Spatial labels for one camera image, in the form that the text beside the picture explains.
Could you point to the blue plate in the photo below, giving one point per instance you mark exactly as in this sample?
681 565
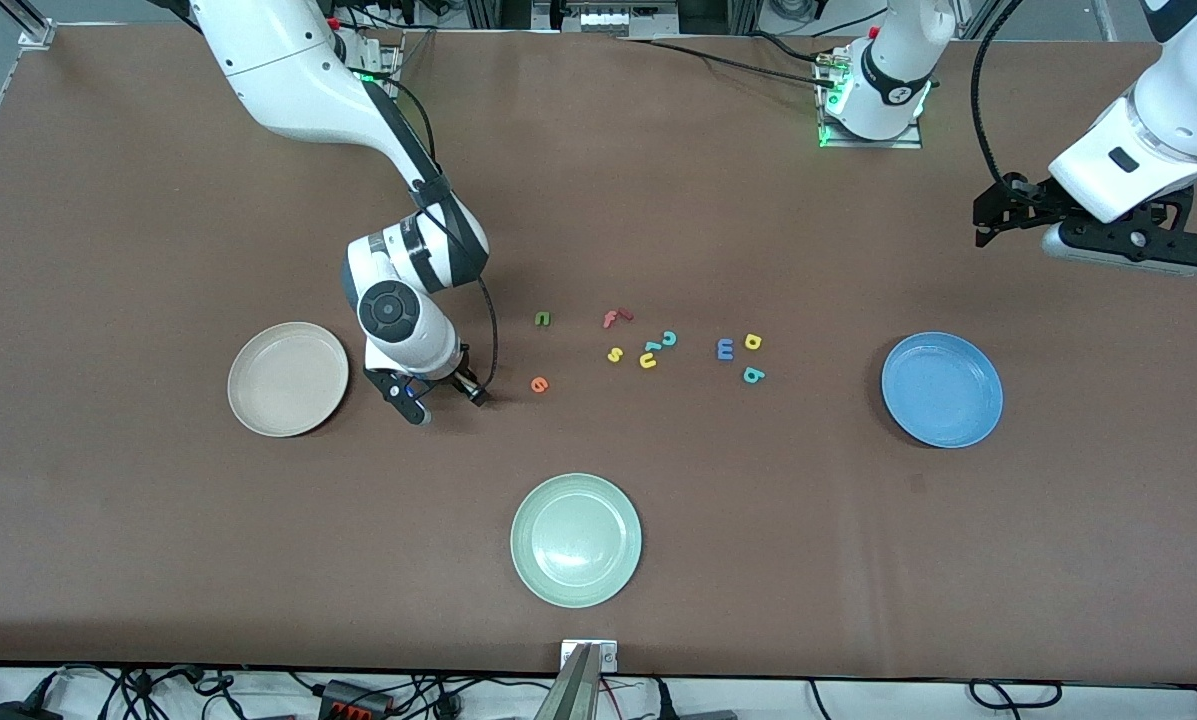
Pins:
942 390

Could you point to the black orange power strip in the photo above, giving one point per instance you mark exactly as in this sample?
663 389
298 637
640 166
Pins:
356 698

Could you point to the blue foam letter m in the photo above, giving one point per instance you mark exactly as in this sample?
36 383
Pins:
725 349

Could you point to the beige brown plate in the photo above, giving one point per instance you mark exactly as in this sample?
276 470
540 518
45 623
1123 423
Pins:
288 380

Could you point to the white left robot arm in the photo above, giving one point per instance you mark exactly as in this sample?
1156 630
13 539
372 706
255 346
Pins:
893 80

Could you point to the aluminium frame profile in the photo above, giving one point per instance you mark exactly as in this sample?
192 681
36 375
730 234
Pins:
33 25

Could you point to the black power plug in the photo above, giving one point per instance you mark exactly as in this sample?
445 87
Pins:
663 700

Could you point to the pale green plate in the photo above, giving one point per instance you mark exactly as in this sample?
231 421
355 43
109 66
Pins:
576 540

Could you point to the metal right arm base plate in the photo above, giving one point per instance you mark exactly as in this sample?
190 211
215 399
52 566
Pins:
388 60

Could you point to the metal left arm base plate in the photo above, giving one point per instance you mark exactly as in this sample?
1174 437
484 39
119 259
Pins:
913 142

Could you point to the grey metal equipment box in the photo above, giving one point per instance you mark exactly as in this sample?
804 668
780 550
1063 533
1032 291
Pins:
608 18

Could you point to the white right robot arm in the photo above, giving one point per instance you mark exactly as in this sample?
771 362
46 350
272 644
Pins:
298 80

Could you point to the aluminium camera mount bar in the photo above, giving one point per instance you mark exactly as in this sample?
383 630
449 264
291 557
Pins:
570 695

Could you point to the small metal mounting bracket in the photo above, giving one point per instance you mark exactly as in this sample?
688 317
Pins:
608 655

